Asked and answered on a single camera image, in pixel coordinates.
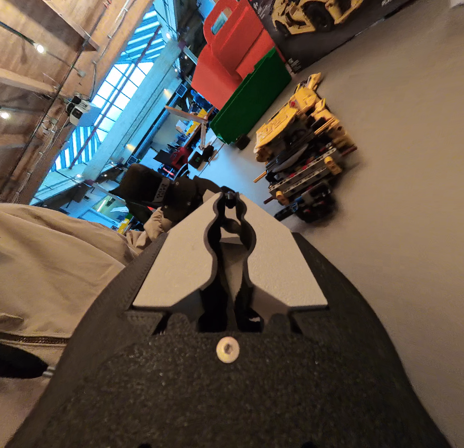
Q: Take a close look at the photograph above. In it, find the person's beige jacket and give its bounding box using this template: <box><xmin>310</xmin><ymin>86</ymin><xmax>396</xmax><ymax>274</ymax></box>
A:
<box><xmin>0</xmin><ymin>203</ymin><xmax>160</xmax><ymax>448</ymax></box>

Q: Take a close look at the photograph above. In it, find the red office chair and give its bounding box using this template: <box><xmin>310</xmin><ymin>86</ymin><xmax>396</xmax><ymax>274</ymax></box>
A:
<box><xmin>170</xmin><ymin>147</ymin><xmax>191</xmax><ymax>170</ymax></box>

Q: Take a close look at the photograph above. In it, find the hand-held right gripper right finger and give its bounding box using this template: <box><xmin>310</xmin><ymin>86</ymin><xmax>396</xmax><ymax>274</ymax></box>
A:
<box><xmin>235</xmin><ymin>193</ymin><xmax>328</xmax><ymax>317</ymax></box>

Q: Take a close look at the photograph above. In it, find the red carry bag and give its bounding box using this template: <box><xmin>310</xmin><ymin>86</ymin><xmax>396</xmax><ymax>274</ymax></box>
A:
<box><xmin>191</xmin><ymin>0</ymin><xmax>276</xmax><ymax>110</ymax></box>

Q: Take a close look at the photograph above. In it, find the green plastic bin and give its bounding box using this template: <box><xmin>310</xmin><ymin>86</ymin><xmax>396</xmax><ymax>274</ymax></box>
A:
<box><xmin>210</xmin><ymin>47</ymin><xmax>292</xmax><ymax>145</ymax></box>

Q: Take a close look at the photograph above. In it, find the toy car cardboard box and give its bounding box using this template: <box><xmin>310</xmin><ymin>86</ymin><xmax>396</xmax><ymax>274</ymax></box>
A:
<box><xmin>241</xmin><ymin>0</ymin><xmax>441</xmax><ymax>74</ymax></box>

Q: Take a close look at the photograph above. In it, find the black device green light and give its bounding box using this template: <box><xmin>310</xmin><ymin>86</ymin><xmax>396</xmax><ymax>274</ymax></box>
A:
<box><xmin>191</xmin><ymin>151</ymin><xmax>214</xmax><ymax>171</ymax></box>

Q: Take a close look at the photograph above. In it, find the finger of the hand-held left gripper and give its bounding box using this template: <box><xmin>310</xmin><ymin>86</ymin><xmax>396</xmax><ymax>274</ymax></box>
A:
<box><xmin>219</xmin><ymin>237</ymin><xmax>251</xmax><ymax>296</ymax></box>

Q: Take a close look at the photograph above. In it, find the person's left forearm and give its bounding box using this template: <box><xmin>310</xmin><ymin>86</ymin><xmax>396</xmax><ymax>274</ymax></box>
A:
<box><xmin>125</xmin><ymin>207</ymin><xmax>171</xmax><ymax>254</ymax></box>

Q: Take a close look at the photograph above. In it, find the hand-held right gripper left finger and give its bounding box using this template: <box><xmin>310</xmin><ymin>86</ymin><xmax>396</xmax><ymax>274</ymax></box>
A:
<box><xmin>132</xmin><ymin>192</ymin><xmax>223</xmax><ymax>311</ymax></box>

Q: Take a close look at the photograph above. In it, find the grey desk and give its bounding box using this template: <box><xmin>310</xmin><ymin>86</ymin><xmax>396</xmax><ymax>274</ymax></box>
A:
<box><xmin>197</xmin><ymin>0</ymin><xmax>464</xmax><ymax>448</ymax></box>

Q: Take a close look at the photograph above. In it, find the yellow toy car model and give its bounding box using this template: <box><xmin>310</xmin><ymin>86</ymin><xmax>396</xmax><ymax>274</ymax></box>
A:
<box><xmin>253</xmin><ymin>72</ymin><xmax>357</xmax><ymax>224</ymax></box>

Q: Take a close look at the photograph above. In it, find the white ceiling unit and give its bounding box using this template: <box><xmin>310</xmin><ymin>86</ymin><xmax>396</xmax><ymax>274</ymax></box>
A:
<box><xmin>67</xmin><ymin>96</ymin><xmax>96</xmax><ymax>127</ymax></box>

